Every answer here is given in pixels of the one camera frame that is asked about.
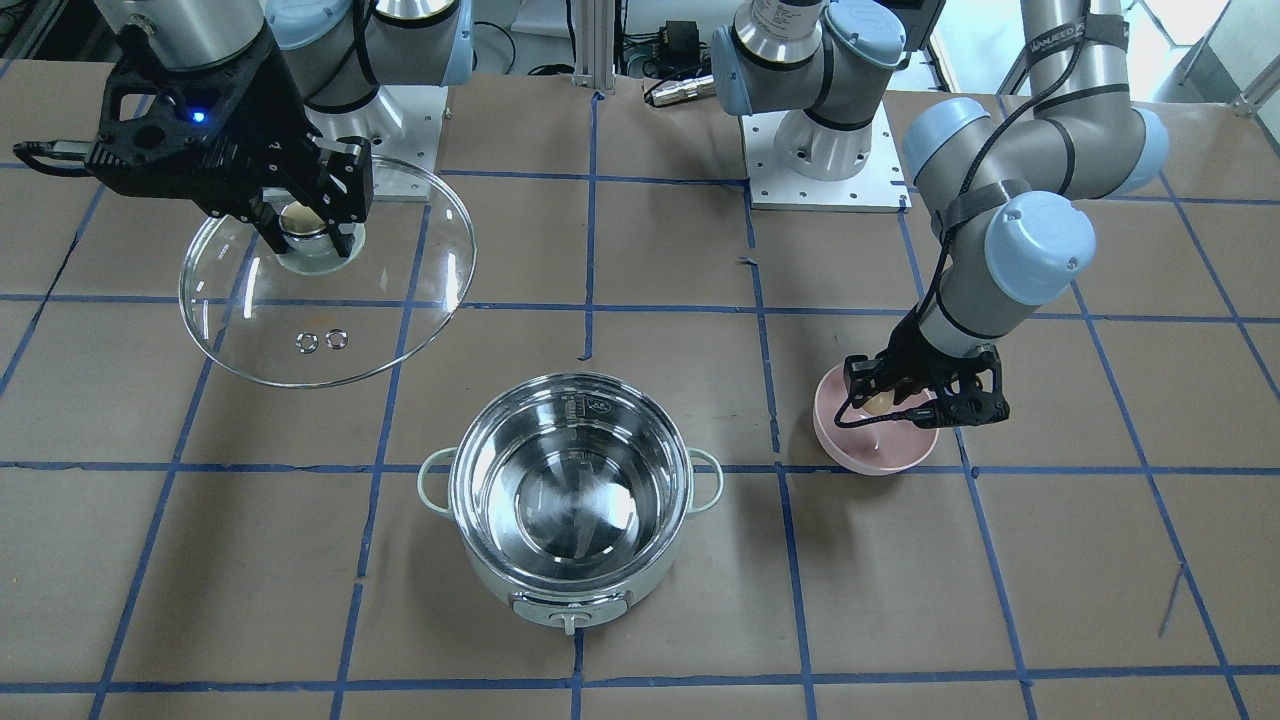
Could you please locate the white electric cooking pot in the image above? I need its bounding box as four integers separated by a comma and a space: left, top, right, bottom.
416, 372, 724, 635

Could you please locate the brown egg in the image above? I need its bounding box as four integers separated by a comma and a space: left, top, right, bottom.
863, 391, 895, 416

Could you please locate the glass pot lid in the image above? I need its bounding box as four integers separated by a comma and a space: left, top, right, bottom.
179, 158, 477, 389

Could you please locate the pink bowl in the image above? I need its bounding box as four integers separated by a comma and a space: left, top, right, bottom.
812, 365, 940, 475

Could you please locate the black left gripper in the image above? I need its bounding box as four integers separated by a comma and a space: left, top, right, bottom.
844, 307, 1010, 429

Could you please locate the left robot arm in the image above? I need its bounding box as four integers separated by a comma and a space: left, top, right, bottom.
710, 1, 1170, 429

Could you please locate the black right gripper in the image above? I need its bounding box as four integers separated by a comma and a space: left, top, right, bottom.
84, 26, 372, 259

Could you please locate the aluminium frame post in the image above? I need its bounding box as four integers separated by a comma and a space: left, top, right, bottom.
570, 0, 618, 95

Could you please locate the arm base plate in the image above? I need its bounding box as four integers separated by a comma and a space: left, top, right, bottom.
739, 106, 911, 213
307, 85, 449, 202

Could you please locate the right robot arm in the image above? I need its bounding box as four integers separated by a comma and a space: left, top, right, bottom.
79, 1, 472, 260

